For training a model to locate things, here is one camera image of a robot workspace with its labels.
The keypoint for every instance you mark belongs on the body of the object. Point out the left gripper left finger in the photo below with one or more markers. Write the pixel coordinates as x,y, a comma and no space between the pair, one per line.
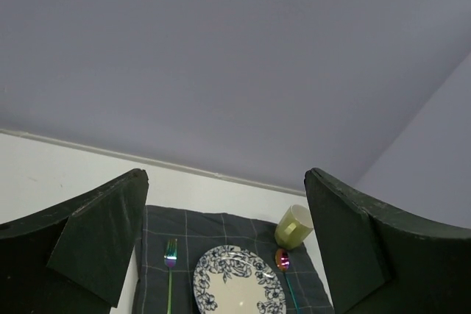
73,257

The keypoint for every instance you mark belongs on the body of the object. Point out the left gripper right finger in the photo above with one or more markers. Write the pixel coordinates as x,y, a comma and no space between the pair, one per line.
381,259

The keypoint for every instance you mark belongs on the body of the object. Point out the metal table edge rail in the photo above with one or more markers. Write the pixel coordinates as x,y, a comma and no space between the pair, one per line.
153,162

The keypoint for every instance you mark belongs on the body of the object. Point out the dark checked cloth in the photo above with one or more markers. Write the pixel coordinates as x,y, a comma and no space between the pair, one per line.
197,233

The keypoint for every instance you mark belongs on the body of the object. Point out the pale yellow mug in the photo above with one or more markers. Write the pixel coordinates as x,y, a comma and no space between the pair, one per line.
294,227

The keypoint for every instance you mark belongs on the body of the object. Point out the blue floral plate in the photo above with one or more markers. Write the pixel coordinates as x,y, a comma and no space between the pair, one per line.
230,279

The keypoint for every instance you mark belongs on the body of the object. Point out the iridescent fork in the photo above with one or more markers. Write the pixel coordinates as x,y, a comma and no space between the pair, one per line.
170,259

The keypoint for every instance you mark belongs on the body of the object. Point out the iridescent spoon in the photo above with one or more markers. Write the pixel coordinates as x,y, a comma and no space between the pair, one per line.
283,263

